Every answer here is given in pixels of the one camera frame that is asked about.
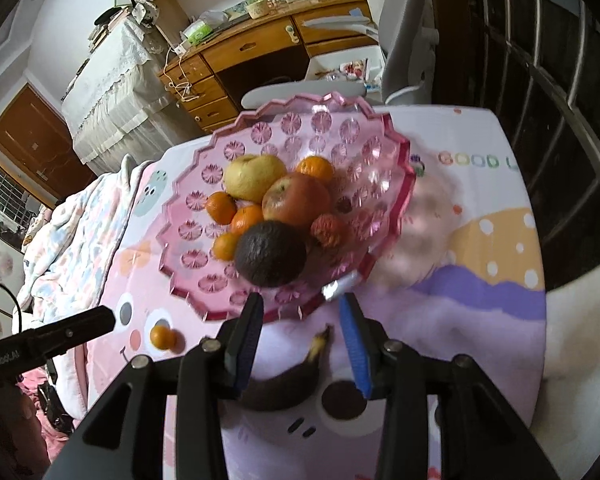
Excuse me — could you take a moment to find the metal window grille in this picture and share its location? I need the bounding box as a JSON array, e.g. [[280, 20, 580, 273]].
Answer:
[[430, 0, 600, 291]]

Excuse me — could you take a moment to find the cartoon printed tablecloth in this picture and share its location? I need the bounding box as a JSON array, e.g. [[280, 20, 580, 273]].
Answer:
[[82, 105, 548, 480]]

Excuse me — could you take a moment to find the yellow pear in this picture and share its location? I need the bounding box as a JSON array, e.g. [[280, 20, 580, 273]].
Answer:
[[224, 154, 287, 201]]

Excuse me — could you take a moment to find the red lychee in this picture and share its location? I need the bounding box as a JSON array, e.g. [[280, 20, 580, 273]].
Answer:
[[310, 212, 350, 249]]

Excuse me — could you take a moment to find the lace covered piano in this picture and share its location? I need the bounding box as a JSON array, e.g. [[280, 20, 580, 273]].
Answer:
[[61, 22, 206, 178]]

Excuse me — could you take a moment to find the green tissue pack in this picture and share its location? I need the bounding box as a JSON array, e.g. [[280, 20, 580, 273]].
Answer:
[[182, 20, 216, 46]]

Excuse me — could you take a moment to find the pink glass fruit bowl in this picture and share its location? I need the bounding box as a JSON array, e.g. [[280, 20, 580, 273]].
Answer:
[[159, 91, 417, 322]]

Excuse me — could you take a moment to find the dark avocado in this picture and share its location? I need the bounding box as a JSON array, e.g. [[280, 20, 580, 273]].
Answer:
[[235, 220, 308, 289]]

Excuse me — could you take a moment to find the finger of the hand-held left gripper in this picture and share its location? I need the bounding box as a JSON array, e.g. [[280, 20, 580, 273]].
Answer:
[[27, 307, 117, 362]]

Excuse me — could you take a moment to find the white cable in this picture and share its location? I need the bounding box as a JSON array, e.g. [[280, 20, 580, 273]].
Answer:
[[161, 47, 203, 106]]

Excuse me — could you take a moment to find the wooden desk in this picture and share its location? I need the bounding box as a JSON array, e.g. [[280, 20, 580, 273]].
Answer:
[[157, 0, 381, 133]]

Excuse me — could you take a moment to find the dark overripe banana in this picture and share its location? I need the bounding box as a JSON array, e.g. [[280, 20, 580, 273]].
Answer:
[[240, 325, 333, 411]]

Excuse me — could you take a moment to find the black round item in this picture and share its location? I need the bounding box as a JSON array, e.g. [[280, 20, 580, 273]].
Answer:
[[94, 7, 126, 26]]

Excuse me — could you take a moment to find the white floral curtain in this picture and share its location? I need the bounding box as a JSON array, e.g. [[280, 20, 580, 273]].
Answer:
[[530, 255, 600, 480]]

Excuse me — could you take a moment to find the red apple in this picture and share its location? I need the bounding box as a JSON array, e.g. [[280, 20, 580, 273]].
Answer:
[[261, 172, 332, 227]]

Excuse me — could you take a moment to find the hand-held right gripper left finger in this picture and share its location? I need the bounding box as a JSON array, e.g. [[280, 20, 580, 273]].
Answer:
[[42, 292, 266, 480]]

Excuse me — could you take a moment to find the tangerine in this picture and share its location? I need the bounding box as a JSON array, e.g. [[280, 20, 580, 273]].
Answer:
[[149, 324, 178, 352], [212, 231, 241, 262], [205, 191, 237, 226], [230, 204, 265, 236], [295, 156, 335, 183]]

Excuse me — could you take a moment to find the white plastic box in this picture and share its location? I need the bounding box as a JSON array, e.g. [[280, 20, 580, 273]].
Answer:
[[307, 52, 386, 96]]

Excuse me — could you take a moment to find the grey office chair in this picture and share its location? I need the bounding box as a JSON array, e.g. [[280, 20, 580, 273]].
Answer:
[[242, 0, 441, 111]]

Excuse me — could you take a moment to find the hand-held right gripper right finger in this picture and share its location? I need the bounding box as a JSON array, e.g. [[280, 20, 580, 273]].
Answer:
[[339, 292, 561, 480]]

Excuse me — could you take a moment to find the floral quilted blanket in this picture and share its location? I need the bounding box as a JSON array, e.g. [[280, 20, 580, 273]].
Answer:
[[22, 154, 153, 321]]

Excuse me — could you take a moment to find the brown wooden door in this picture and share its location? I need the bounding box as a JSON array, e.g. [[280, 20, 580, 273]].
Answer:
[[0, 82, 98, 211]]

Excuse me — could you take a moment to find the floral cloth bag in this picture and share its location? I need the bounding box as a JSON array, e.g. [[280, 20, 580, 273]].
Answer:
[[130, 1, 161, 28]]

